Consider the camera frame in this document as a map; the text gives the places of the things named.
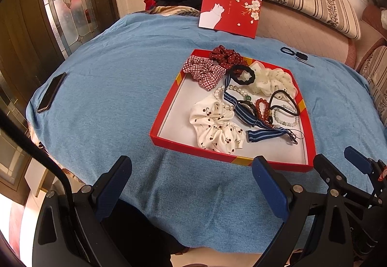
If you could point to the red cat print box lid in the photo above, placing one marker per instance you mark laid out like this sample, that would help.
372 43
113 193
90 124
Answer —
235 16

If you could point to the red cardboard box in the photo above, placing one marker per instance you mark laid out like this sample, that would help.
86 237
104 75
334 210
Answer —
181 112

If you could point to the person's leg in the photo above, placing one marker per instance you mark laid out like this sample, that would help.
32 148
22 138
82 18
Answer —
139 233

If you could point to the wooden stained glass door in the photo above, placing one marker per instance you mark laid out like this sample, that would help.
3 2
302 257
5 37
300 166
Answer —
27 28

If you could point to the blue blanket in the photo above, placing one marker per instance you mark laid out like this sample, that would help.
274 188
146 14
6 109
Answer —
121 88

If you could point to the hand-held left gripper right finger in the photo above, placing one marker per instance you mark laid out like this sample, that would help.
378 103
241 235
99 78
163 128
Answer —
269 188

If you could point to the red plaid scrunchie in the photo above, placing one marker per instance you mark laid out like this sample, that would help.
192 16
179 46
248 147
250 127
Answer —
205 72

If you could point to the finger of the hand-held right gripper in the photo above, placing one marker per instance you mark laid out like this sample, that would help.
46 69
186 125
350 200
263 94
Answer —
358 161
329 171

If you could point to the white cherry print scrunchie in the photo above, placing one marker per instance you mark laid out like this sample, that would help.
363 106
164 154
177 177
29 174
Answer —
214 131

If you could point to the red dotted scrunchie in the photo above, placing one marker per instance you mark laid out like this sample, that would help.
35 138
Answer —
226 55

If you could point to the brown patterned cloth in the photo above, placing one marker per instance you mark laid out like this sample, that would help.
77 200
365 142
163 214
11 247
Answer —
169 10

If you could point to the striped floral cushion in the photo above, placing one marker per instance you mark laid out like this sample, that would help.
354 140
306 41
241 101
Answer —
378 73

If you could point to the pink sofa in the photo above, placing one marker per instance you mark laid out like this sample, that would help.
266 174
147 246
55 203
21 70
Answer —
287 22

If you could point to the black hair clip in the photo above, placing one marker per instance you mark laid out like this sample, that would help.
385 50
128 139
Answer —
302 56

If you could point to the black smartphone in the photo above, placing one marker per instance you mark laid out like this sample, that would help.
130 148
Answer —
51 93

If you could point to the white dotted scrunchie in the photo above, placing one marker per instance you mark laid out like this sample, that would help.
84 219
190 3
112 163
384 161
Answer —
272 79

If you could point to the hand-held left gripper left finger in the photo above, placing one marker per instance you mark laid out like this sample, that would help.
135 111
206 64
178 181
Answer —
113 188

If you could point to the silver hair clip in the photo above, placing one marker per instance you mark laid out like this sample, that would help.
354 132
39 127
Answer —
307 63

